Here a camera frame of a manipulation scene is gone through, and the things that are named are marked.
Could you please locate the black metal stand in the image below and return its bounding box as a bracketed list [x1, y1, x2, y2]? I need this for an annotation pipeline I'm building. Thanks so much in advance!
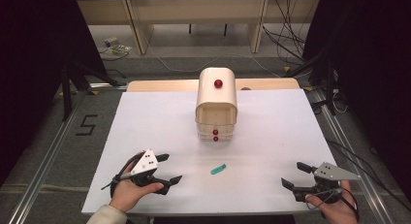
[284, 50, 341, 116]

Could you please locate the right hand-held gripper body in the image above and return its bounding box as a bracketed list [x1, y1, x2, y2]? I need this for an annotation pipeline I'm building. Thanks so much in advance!
[292, 161, 363, 205]

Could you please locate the cream mini drawer cabinet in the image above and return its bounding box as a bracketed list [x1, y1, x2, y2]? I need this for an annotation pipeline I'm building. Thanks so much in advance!
[194, 67, 238, 143]

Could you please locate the small teal plastic piece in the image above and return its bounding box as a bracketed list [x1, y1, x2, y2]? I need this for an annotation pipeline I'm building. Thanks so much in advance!
[210, 163, 228, 176]

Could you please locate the bundle of black cables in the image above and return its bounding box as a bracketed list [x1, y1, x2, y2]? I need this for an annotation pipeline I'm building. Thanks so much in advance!
[262, 0, 316, 67]

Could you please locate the aluminium floor rail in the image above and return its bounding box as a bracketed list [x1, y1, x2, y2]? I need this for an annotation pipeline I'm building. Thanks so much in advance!
[308, 87, 396, 224]
[8, 87, 90, 224]

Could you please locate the wooden table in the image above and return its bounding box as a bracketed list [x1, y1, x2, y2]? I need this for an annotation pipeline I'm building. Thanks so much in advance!
[126, 77, 301, 93]

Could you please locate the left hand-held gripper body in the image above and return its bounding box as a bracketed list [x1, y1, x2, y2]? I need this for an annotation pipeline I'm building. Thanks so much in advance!
[129, 148, 163, 190]

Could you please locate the person's right hand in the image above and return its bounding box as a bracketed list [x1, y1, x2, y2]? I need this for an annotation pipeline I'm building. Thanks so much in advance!
[304, 179, 359, 224]

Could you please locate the black curtain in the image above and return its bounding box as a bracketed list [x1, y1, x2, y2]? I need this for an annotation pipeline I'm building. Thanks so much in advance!
[0, 0, 110, 188]
[301, 0, 411, 194]

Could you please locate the black tripod stand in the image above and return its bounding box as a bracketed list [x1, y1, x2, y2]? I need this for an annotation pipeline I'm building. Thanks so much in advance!
[59, 59, 128, 122]

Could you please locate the light wooden desk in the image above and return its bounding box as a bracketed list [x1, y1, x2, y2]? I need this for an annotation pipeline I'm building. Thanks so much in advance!
[77, 0, 322, 55]

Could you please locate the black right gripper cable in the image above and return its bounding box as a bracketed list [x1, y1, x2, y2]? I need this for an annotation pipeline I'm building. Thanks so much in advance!
[304, 186, 361, 223]

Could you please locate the person's left hand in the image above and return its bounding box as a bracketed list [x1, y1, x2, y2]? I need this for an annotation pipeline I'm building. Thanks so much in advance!
[109, 150, 165, 214]

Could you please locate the white board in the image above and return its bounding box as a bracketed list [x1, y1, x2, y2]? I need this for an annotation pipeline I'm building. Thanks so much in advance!
[80, 87, 338, 216]

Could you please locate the black floor cable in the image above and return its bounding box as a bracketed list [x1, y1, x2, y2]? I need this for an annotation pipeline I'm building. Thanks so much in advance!
[325, 139, 411, 213]

